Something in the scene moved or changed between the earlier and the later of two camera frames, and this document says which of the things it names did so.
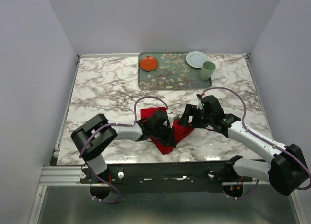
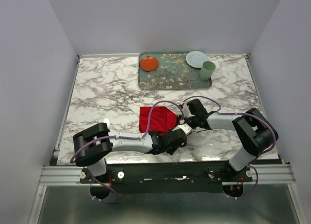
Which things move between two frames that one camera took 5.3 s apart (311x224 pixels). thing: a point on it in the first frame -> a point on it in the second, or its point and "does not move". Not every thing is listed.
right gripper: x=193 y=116 does not move
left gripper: x=169 y=140 -> x=171 y=151
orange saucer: x=148 y=63 does not move
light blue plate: x=195 y=59 does not move
